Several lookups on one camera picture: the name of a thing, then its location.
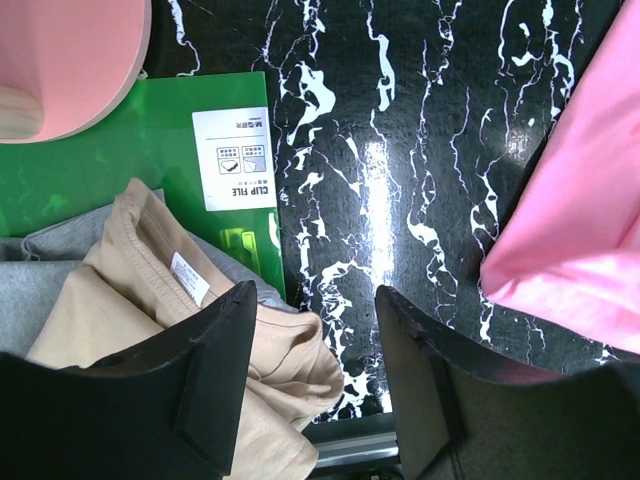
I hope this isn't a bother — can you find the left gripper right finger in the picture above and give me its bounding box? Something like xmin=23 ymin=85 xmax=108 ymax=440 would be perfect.
xmin=375 ymin=286 xmax=639 ymax=479

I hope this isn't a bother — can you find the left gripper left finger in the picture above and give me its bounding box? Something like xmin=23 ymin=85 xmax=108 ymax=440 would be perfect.
xmin=1 ymin=281 xmax=257 ymax=479

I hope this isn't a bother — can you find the pink t shirt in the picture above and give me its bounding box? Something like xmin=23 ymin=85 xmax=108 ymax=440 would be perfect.
xmin=480 ymin=1 xmax=639 ymax=353

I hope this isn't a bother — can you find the beige folded t shirt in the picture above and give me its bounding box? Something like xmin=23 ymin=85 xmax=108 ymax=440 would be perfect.
xmin=28 ymin=179 xmax=344 ymax=479

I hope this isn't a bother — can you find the green folded t shirt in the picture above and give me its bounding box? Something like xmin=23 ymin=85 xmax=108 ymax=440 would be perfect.
xmin=1 ymin=72 xmax=285 ymax=290

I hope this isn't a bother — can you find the pink three-tier shelf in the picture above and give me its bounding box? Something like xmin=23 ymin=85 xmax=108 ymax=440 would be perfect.
xmin=1 ymin=0 xmax=152 ymax=144

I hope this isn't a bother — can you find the aluminium frame rail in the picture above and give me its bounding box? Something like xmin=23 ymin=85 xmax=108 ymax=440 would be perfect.
xmin=315 ymin=432 xmax=398 ymax=469

